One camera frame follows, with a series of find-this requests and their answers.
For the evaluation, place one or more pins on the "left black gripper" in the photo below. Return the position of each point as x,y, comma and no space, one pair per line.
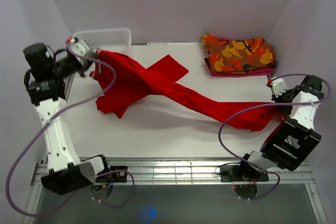
83,66

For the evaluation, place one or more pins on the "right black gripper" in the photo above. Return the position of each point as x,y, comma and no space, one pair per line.
276,99

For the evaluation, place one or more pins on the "red trousers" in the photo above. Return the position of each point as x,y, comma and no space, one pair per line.
133,82

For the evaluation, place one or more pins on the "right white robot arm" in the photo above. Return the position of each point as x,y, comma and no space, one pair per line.
294,138

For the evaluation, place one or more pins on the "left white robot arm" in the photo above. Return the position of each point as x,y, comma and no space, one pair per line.
44,82

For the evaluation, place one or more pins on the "pink folded trousers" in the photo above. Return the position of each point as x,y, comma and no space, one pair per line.
236,74

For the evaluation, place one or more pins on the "white perforated plastic basket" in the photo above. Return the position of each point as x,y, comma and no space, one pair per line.
113,39

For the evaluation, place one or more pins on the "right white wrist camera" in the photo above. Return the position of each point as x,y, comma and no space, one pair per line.
278,86

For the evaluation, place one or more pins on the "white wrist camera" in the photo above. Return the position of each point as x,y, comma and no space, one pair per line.
77,47
278,86

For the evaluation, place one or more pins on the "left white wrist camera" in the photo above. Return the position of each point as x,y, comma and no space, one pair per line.
77,47

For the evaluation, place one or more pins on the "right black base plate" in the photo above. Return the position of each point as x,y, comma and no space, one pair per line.
236,173

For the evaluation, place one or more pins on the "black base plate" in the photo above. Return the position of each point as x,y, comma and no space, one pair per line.
236,173
118,177

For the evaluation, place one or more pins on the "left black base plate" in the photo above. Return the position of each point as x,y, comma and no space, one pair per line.
118,177

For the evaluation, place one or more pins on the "aluminium frame rail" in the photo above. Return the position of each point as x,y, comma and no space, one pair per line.
186,172

